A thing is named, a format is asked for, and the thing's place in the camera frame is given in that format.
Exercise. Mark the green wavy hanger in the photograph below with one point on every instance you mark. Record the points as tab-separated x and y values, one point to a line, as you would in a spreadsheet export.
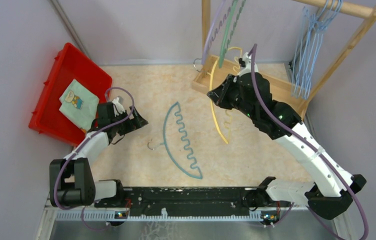
232	19

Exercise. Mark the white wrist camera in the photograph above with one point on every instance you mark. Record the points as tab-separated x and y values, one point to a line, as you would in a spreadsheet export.
246	65
118	106

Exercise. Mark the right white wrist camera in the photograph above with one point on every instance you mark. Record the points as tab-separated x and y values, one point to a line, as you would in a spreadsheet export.
246	65

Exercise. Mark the light green printed cloth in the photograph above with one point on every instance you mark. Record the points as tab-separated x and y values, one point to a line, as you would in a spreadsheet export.
79	105

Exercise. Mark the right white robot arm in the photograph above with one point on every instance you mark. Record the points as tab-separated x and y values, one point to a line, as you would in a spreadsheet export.
326	195

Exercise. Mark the red plastic bin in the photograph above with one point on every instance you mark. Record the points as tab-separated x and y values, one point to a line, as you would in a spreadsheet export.
70	63

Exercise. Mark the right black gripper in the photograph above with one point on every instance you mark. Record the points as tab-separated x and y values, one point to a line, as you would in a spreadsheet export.
219	94

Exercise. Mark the wooden hanger rack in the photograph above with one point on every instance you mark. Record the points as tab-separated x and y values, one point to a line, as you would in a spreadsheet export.
213	76

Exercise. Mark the purple wavy hanger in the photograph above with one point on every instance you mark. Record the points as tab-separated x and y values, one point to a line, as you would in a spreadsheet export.
210	30

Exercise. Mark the teal blue wavy hanger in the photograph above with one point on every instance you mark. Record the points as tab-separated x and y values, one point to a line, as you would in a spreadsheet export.
176	143

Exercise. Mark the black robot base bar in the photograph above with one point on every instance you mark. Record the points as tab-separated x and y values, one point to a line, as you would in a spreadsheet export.
189	201

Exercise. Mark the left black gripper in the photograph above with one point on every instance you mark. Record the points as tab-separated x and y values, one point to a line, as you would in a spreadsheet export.
137	122

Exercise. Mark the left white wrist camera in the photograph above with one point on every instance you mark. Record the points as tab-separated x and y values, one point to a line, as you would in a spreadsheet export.
118	106

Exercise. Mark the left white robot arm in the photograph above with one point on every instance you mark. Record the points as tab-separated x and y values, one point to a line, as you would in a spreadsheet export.
71	179

